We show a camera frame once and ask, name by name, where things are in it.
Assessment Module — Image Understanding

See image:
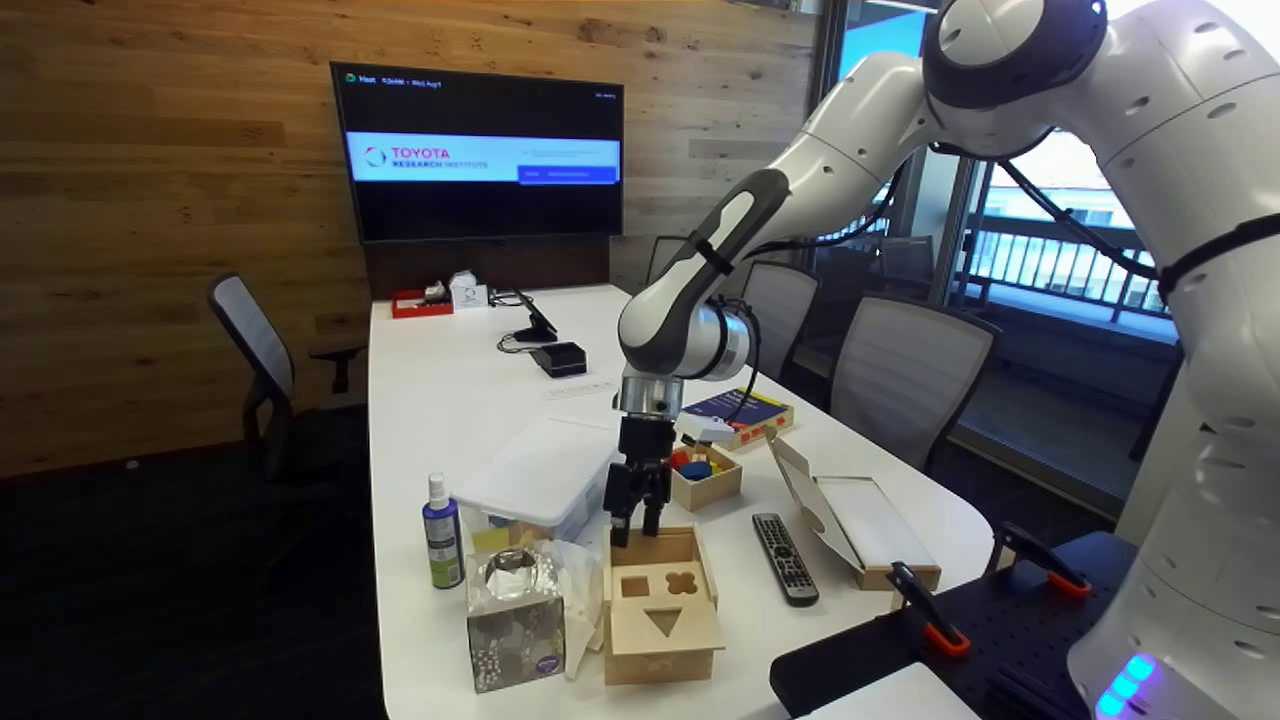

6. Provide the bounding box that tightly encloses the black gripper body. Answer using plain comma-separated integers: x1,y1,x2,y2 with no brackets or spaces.
605,410,685,512

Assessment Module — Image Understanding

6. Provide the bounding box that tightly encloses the clear plastic bag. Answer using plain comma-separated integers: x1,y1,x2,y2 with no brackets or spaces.
546,529,612,683

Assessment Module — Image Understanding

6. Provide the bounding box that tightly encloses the metal balcony railing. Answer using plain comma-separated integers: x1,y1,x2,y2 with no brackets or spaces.
954,208,1179,326

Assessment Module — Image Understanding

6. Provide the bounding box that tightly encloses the black remote control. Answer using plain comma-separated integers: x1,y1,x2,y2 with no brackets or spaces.
746,509,823,610

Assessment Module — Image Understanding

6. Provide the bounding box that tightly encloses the grey tissue box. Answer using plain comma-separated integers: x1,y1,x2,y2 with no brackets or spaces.
465,543,571,700

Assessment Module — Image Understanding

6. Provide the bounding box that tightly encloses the black clamp orange handle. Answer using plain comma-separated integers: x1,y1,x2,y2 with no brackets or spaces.
886,554,978,664
987,518,1100,604

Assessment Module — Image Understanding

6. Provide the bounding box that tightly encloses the grey table cable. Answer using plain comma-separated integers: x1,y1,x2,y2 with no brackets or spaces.
491,323,550,359

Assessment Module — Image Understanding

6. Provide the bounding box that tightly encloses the grey mesh office chair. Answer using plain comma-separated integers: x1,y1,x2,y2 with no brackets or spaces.
205,267,363,488
823,290,1004,472
737,257,823,382

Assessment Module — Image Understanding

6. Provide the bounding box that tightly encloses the wall television screen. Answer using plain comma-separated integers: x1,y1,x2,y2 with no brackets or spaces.
326,61,626,246

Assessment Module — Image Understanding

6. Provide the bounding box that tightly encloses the blue book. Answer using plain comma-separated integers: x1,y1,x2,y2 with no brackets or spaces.
676,382,800,449

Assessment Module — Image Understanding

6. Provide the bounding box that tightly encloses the blue spray bottle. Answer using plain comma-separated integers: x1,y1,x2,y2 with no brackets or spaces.
418,472,466,596

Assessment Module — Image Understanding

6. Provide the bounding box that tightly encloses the small wooden tray with blocks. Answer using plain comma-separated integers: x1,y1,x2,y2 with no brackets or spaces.
663,437,746,516

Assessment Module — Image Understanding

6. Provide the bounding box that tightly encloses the black conference device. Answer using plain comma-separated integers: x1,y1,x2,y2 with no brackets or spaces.
522,338,591,382

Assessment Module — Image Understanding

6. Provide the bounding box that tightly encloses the white small device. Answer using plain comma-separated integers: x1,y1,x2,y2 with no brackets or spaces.
443,267,497,317

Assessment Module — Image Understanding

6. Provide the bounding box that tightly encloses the red flat box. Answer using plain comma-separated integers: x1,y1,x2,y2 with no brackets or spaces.
389,283,459,323

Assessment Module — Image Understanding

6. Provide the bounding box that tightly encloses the black tablet on stand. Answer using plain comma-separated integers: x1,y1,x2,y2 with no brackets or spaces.
508,288,564,347

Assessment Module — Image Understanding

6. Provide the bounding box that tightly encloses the open cardboard box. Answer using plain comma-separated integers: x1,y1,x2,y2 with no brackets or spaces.
762,429,942,596

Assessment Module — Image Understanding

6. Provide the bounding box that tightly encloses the wooden shape sorter box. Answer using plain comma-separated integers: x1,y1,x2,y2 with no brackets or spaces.
599,524,729,693

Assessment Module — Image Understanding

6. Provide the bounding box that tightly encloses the clear plastic container white lid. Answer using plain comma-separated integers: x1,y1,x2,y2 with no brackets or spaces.
456,415,625,543

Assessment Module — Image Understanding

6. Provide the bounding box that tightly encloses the wooden lid with shape holes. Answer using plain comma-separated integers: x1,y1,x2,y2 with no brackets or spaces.
605,554,729,659

